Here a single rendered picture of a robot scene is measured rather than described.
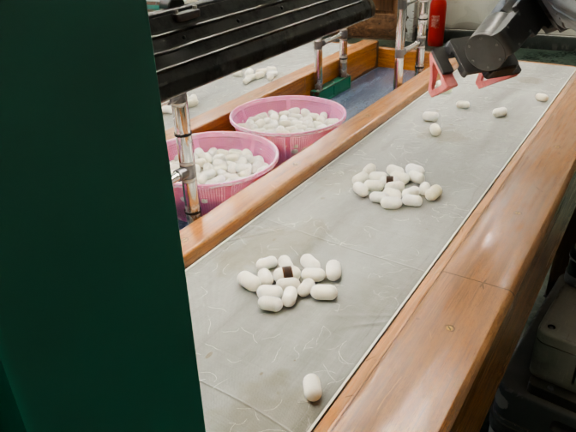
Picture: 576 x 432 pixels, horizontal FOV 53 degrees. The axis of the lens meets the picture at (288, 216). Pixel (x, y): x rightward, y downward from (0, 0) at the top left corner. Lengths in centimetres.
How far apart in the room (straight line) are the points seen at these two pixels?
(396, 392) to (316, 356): 12
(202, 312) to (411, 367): 28
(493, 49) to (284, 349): 48
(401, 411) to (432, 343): 11
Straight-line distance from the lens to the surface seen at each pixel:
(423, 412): 61
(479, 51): 86
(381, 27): 572
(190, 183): 91
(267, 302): 74
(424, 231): 93
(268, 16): 71
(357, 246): 88
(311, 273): 79
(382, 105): 141
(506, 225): 92
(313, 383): 63
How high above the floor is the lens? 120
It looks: 29 degrees down
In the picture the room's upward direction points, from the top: 2 degrees counter-clockwise
